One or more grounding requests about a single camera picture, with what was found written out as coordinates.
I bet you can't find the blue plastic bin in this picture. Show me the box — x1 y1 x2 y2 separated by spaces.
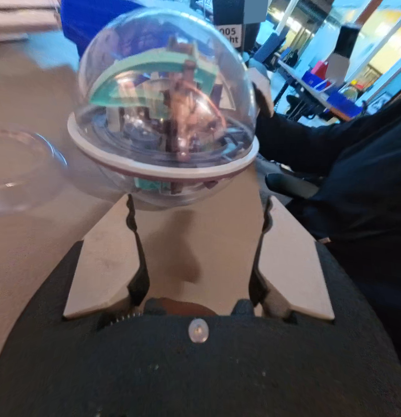
60 0 145 61

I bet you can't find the black office chair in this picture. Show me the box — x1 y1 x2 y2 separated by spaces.
265 173 320 200

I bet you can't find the clear plastic ring stand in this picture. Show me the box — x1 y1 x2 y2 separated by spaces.
0 125 68 216

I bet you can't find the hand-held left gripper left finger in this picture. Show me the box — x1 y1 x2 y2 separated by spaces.
63 194 151 319

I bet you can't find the blue covered table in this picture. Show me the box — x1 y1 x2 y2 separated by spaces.
279 59 364 122

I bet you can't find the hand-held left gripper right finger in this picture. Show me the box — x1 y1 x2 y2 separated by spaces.
249 195 335 320

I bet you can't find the person's right forearm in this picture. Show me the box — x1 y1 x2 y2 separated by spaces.
255 109 354 176

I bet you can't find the white sheet holder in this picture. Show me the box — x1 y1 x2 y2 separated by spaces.
0 0 61 43

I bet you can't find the clear plastic maze ball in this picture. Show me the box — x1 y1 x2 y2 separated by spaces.
67 7 260 209

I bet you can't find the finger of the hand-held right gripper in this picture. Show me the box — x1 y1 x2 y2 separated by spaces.
247 61 275 118

